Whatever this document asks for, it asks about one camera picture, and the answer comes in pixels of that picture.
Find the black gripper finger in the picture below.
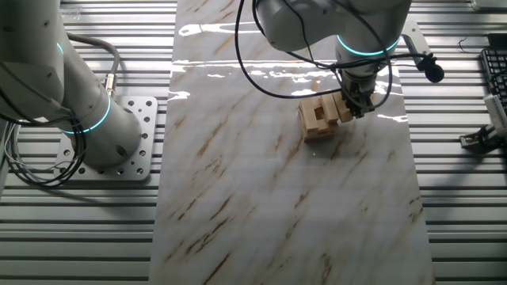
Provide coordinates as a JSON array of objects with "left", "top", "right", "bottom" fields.
[
  {"left": 352, "top": 94, "right": 376, "bottom": 120},
  {"left": 342, "top": 93, "right": 357, "bottom": 116}
]

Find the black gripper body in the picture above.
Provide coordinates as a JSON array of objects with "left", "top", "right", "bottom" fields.
[{"left": 339, "top": 70, "right": 377, "bottom": 105}]

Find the white marble pattern mat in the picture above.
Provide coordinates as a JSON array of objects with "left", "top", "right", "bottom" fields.
[{"left": 148, "top": 0, "right": 436, "bottom": 285}]

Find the black keyboard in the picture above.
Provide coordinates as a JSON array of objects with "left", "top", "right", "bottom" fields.
[{"left": 480, "top": 47, "right": 507, "bottom": 110}]

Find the black box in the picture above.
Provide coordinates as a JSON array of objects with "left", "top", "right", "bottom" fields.
[{"left": 486, "top": 32, "right": 507, "bottom": 51}]

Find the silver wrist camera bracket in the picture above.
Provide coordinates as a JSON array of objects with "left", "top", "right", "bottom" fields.
[{"left": 400, "top": 19, "right": 435, "bottom": 67}]

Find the black wrist camera plug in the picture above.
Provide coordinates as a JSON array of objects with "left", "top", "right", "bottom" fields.
[{"left": 415, "top": 55, "right": 446, "bottom": 85}]

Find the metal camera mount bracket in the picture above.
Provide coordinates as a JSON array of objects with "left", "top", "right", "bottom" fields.
[{"left": 459, "top": 125, "right": 501, "bottom": 151}]

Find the silver depth camera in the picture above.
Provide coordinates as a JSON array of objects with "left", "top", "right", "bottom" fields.
[{"left": 483, "top": 93, "right": 507, "bottom": 135}]

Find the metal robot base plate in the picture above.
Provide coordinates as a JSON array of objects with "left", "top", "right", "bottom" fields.
[{"left": 53, "top": 95, "right": 158, "bottom": 182}]

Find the grey base cable with connector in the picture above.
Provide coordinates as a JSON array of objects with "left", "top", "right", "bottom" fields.
[{"left": 66, "top": 32, "right": 121, "bottom": 99}]

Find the grey cable bundle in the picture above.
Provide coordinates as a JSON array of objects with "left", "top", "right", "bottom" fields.
[{"left": 2, "top": 122, "right": 56, "bottom": 187}]

